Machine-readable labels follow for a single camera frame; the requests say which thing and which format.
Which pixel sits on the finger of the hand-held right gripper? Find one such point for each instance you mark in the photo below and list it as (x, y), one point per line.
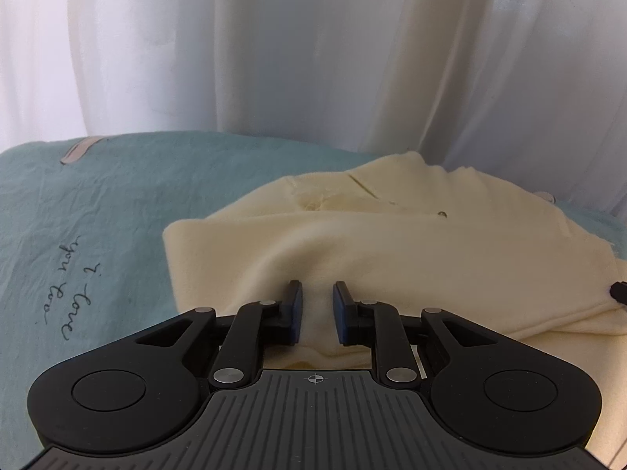
(620, 294)

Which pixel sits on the cream knit sweater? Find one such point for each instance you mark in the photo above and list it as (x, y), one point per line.
(416, 259)

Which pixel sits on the white sheer curtain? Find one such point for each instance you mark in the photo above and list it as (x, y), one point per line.
(294, 58)

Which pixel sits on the teal mushroom print bed sheet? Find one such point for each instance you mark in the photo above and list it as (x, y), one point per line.
(98, 196)

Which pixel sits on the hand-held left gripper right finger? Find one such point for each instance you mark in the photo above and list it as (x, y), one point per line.
(341, 313)

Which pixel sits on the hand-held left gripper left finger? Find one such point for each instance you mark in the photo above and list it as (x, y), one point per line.
(294, 313)

